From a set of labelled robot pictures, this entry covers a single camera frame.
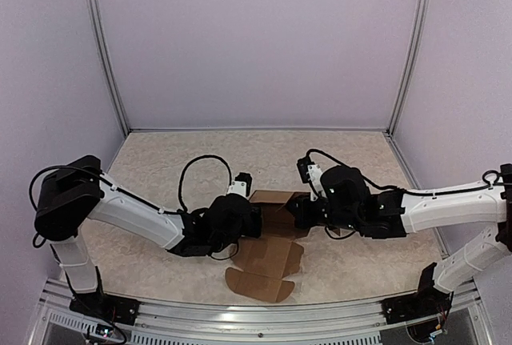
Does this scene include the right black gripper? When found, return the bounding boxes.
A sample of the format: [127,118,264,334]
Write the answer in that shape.
[285,192,362,231]

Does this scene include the brown cardboard box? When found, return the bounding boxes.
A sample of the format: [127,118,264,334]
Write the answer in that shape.
[225,190,310,303]

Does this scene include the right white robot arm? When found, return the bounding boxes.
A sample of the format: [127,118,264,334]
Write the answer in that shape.
[286,164,511,316]

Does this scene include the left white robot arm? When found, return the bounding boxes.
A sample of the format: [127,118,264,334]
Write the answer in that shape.
[28,155,262,317]

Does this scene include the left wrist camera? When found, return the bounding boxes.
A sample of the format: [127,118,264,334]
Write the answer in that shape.
[227,172,253,199]

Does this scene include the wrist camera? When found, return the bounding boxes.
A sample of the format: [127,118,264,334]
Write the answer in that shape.
[297,156,325,201]
[227,172,253,199]

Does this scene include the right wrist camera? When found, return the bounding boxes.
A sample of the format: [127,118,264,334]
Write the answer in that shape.
[297,156,325,201]

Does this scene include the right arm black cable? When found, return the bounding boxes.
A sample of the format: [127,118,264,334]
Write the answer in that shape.
[307,149,401,194]

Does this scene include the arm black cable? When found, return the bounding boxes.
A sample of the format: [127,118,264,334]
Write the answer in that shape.
[178,154,233,214]
[307,149,401,194]

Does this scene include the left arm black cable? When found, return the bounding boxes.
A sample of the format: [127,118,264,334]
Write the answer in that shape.
[178,154,233,214]

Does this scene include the back aluminium floor rail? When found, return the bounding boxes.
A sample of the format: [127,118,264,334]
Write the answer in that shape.
[130,126,388,134]

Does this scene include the front aluminium frame rail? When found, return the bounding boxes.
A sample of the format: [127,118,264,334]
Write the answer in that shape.
[22,279,498,344]

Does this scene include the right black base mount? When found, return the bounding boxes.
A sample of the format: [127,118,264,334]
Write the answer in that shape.
[381,263,452,324]

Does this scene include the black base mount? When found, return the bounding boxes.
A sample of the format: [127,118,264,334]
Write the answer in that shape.
[381,263,452,324]
[66,267,141,326]

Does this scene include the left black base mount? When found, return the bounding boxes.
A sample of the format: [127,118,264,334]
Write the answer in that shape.
[66,267,141,326]

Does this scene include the right aluminium corner post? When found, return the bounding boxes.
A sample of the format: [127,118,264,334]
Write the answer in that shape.
[386,0,429,139]

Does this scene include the aluminium corner post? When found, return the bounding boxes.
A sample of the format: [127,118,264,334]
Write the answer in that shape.
[386,0,429,139]
[86,0,131,138]

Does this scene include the left aluminium corner post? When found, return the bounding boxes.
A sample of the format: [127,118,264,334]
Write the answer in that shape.
[86,0,131,138]

